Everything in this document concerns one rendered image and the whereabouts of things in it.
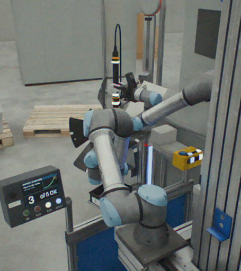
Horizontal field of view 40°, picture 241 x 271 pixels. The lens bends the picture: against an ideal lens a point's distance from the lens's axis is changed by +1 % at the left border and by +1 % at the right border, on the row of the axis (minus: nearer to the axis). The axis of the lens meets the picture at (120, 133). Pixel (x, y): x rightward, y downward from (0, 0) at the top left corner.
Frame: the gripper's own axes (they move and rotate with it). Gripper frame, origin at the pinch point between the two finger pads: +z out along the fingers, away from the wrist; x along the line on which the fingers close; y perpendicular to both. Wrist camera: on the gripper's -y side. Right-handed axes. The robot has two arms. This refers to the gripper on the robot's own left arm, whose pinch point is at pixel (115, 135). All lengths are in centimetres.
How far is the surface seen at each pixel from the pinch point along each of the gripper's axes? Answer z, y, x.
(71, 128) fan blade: 23.5, 42.5, 6.1
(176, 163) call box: 7.9, -34.7, 20.6
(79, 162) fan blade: -4.1, 25.2, 18.0
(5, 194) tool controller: -78, 21, -6
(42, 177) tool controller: -65, 11, -7
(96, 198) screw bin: -22.2, 8.2, 31.2
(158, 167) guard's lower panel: 90, -3, 70
